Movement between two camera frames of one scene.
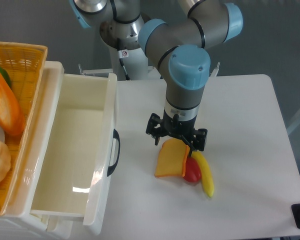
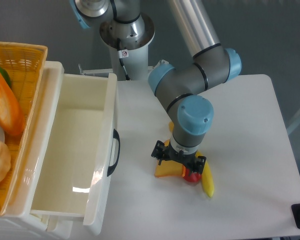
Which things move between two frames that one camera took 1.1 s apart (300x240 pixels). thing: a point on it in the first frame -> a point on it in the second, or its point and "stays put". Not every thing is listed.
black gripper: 158,126 -> 193,162
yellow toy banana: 206,178 stays put
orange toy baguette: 3,107 stays put
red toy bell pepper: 192,173 stays put
